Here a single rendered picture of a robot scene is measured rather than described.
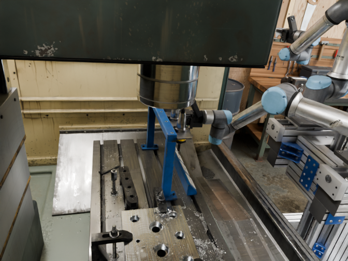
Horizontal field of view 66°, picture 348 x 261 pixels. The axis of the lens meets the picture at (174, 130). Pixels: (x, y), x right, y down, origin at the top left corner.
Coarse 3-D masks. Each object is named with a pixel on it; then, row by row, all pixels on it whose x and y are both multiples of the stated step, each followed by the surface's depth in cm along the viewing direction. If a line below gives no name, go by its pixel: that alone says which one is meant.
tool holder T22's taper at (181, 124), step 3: (180, 111) 111; (180, 114) 110; (183, 114) 109; (180, 117) 110; (183, 117) 110; (180, 120) 110; (183, 120) 110; (177, 123) 112; (180, 123) 111; (183, 123) 111; (177, 126) 112; (180, 126) 111; (183, 126) 111
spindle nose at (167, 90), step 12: (144, 72) 63; (156, 72) 62; (168, 72) 61; (180, 72) 62; (192, 72) 64; (144, 84) 64; (156, 84) 63; (168, 84) 62; (180, 84) 63; (192, 84) 65; (144, 96) 66; (156, 96) 64; (168, 96) 64; (180, 96) 64; (192, 96) 67; (168, 108) 65; (180, 108) 66
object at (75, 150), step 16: (112, 128) 182; (128, 128) 184; (144, 128) 187; (160, 128) 190; (64, 144) 170; (80, 144) 172; (192, 144) 189; (64, 160) 163; (80, 160) 165; (192, 160) 180; (64, 176) 157; (80, 176) 158; (64, 192) 150; (80, 192) 152; (64, 208) 145; (80, 208) 146
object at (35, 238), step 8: (0, 64) 75; (0, 72) 76; (8, 72) 80; (0, 80) 77; (8, 80) 79; (0, 88) 78; (8, 88) 79; (32, 224) 108; (40, 224) 121; (32, 232) 107; (40, 232) 121; (32, 240) 107; (40, 240) 120; (32, 248) 107; (40, 248) 120; (24, 256) 96; (32, 256) 106; (40, 256) 120
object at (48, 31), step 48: (0, 0) 44; (48, 0) 45; (96, 0) 47; (144, 0) 49; (192, 0) 51; (240, 0) 53; (0, 48) 47; (48, 48) 49; (96, 48) 51; (144, 48) 53; (192, 48) 55; (240, 48) 58
